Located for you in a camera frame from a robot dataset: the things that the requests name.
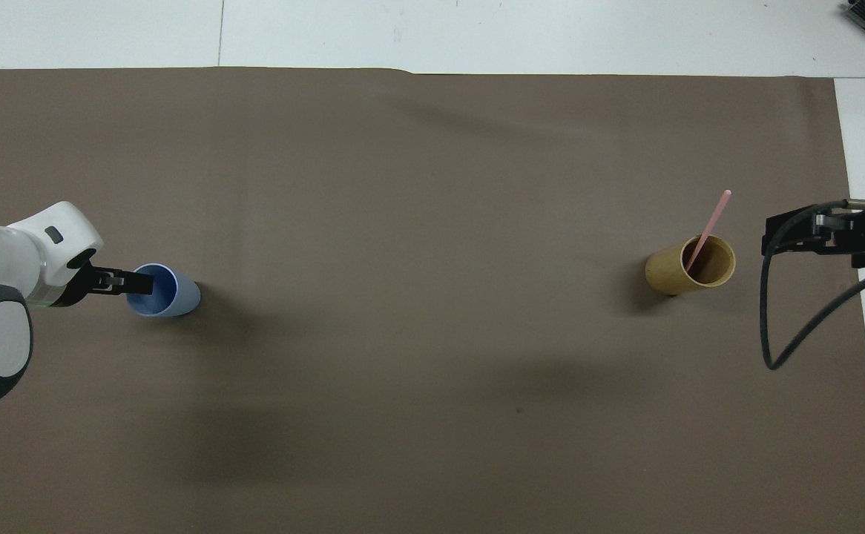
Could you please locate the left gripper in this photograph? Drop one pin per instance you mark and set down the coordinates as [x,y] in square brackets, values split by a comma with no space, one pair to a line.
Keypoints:
[75,290]

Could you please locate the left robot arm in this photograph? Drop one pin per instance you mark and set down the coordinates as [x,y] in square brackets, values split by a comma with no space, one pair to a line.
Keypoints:
[2,252]

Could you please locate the blue cup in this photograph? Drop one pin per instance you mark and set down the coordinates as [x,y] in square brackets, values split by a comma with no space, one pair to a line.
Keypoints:
[180,297]

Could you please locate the pink chopstick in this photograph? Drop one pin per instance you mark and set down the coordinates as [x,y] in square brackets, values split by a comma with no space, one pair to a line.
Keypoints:
[716,213]

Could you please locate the yellow bamboo cup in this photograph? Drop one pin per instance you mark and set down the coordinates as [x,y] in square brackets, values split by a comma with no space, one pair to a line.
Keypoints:
[664,271]

